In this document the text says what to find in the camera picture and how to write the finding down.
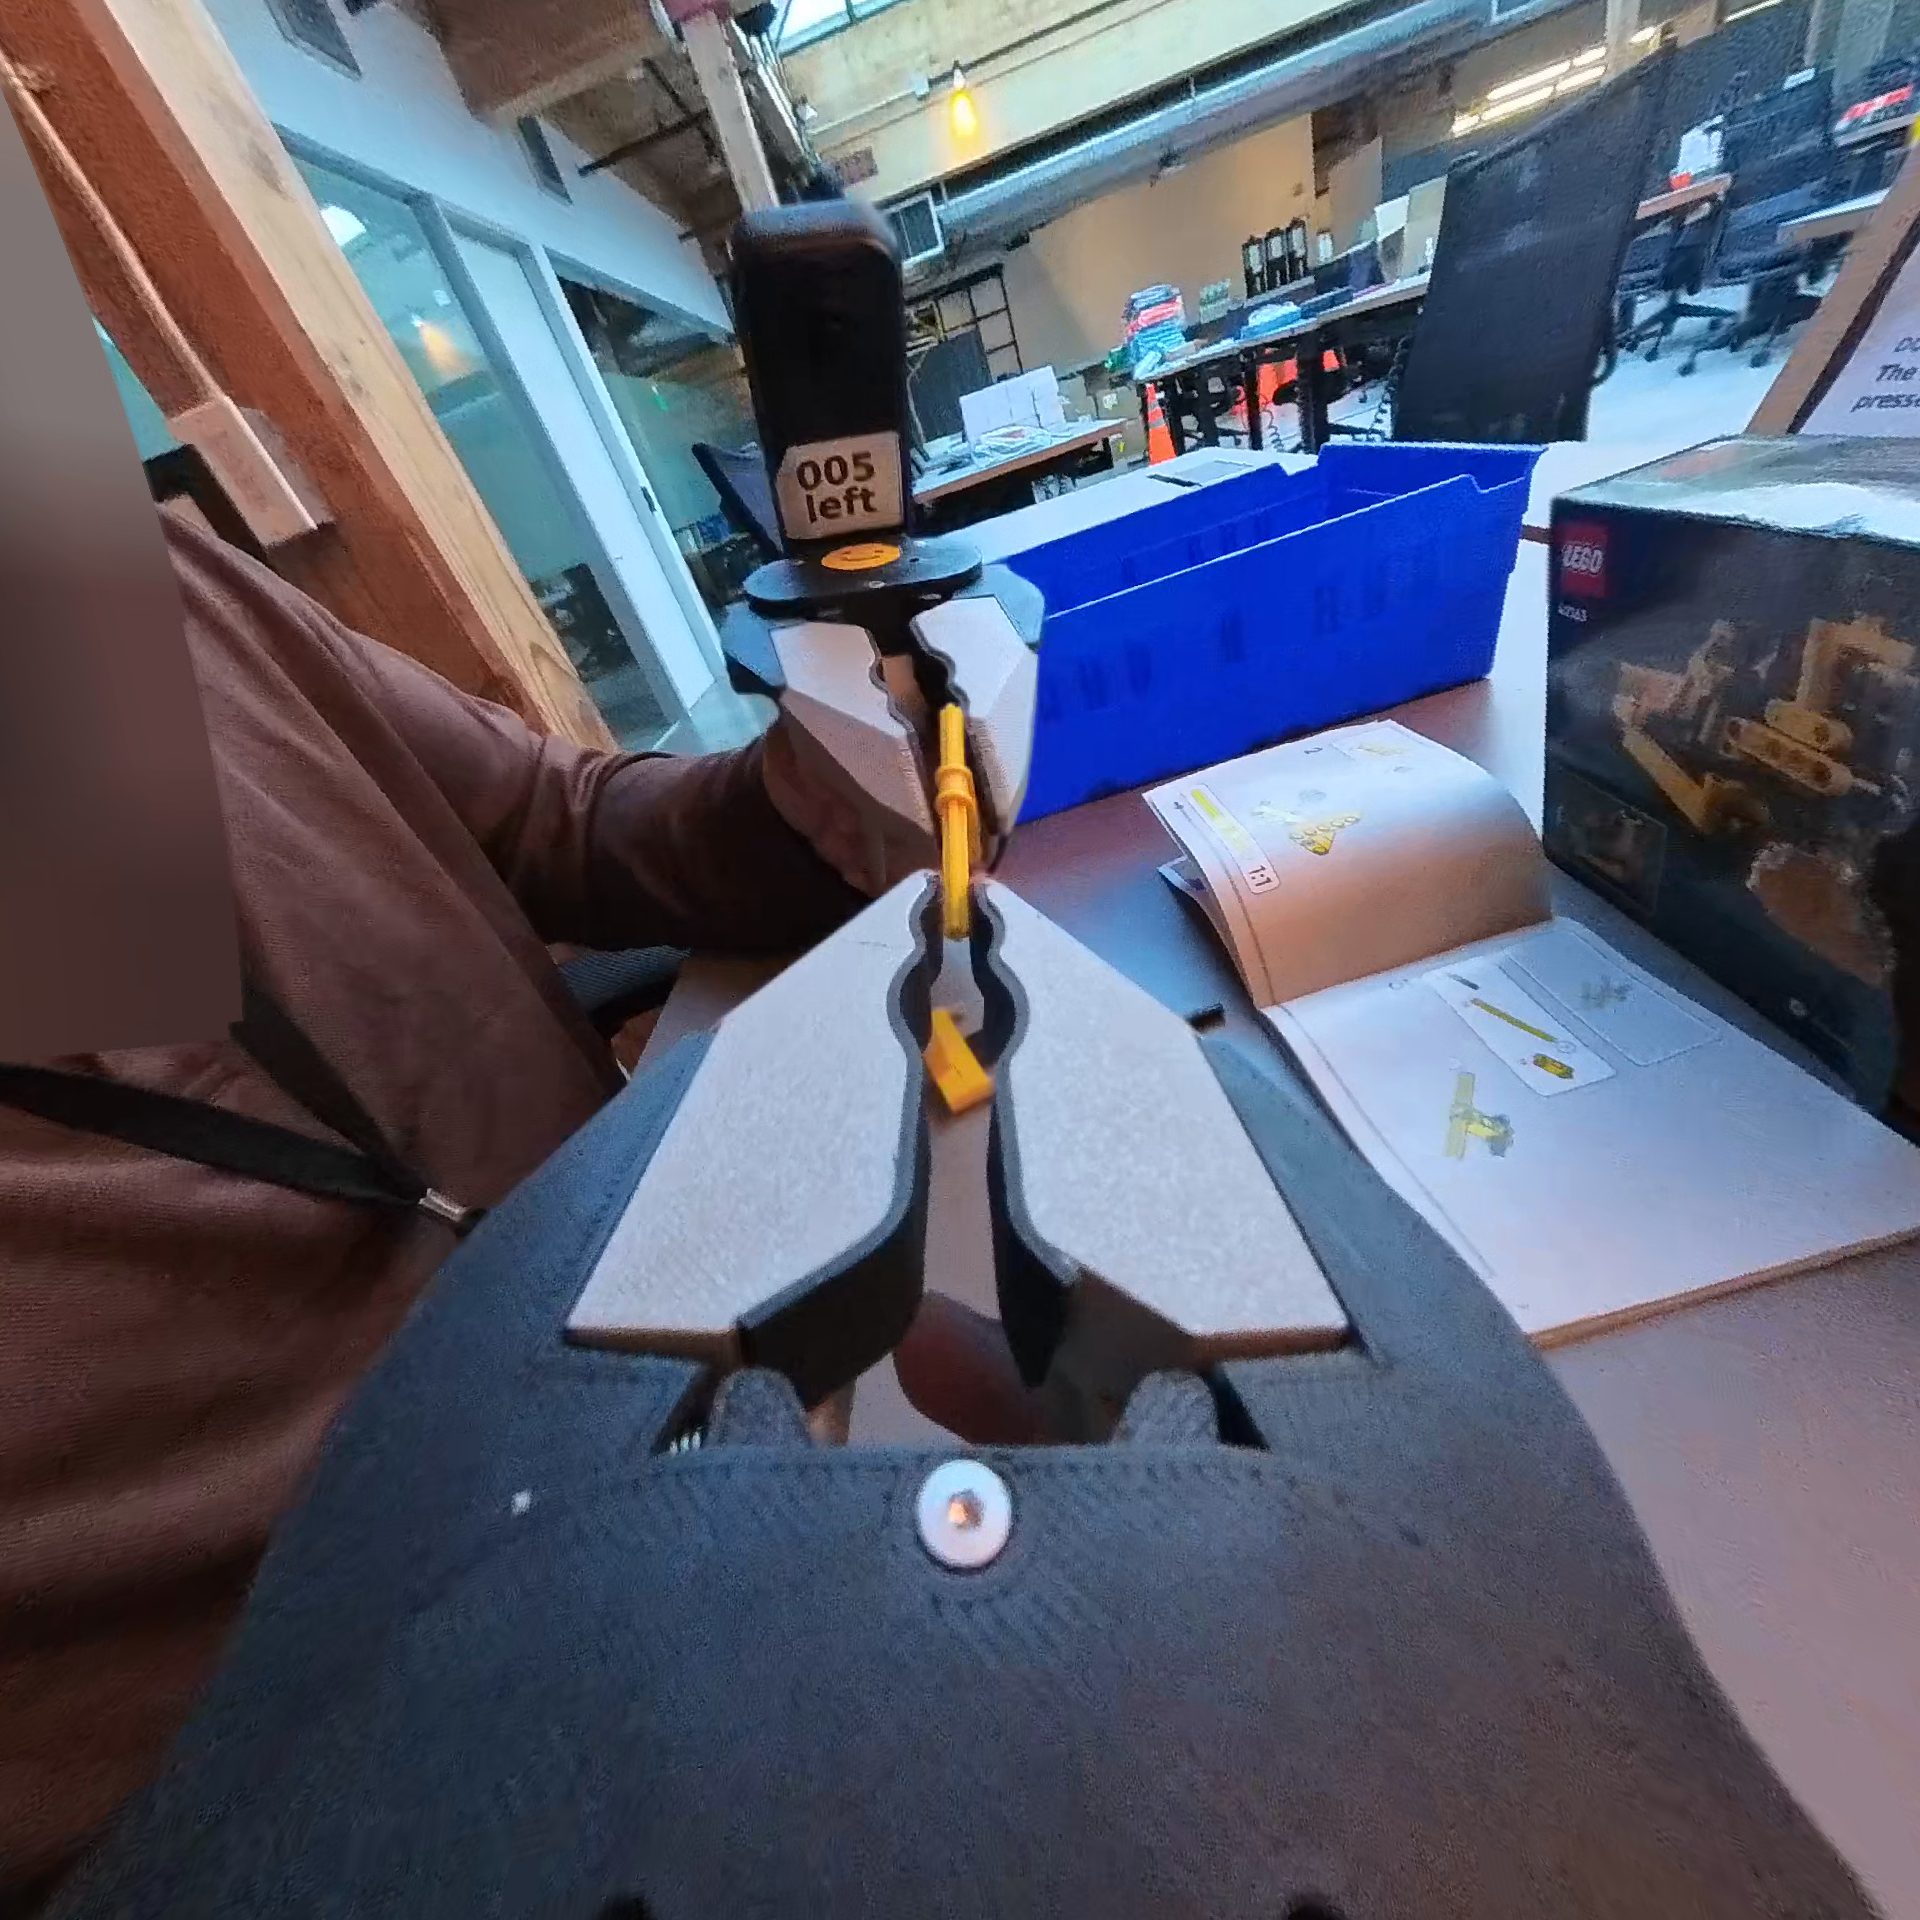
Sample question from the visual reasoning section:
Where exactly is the blue plastic bin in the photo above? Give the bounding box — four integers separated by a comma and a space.
997, 440, 1548, 826

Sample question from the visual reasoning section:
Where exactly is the black mesh office chair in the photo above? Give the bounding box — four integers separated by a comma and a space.
1388, 41, 1683, 449

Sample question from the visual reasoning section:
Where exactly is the dark building set box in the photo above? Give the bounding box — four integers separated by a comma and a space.
1543, 434, 1920, 1120

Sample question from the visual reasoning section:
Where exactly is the open instruction booklet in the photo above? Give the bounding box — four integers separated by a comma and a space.
1143, 721, 1920, 1346

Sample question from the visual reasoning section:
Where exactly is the black lanyard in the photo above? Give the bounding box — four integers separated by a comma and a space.
0, 976, 489, 1239

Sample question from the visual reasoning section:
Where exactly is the person's left hand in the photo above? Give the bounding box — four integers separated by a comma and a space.
760, 719, 902, 897

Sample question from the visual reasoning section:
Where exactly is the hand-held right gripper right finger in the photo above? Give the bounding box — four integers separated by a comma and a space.
971, 883, 1352, 1391

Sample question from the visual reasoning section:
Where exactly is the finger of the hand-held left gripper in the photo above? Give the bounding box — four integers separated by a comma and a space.
773, 621, 952, 893
915, 596, 1043, 868

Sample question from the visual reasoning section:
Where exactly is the dark chair backrest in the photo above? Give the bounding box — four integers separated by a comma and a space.
693, 442, 781, 560

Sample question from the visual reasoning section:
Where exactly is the wood framed paper sign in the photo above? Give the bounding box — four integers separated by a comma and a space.
1747, 187, 1920, 442

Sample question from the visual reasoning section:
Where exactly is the black chair armrest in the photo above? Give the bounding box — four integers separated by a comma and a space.
563, 944, 687, 1039

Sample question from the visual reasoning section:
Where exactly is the yellow plastic connector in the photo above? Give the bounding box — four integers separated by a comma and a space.
920, 1009, 995, 1116

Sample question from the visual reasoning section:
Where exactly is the person's brown sweater torso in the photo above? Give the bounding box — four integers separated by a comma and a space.
0, 503, 707, 1920

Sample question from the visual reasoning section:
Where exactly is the row of black office chairs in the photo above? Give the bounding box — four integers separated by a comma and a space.
1620, 89, 1920, 377

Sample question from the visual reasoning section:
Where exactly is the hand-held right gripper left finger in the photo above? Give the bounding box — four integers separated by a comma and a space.
567, 873, 932, 1413

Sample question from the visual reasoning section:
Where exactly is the silver air duct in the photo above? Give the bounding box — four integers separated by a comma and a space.
931, 0, 1502, 242

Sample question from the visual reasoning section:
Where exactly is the yellow plastic axle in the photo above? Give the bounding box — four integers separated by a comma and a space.
932, 704, 985, 944

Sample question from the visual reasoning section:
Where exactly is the background work table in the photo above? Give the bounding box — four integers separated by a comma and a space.
907, 421, 1127, 505

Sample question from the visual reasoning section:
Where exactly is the wooden post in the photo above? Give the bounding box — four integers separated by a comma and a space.
0, 0, 617, 752

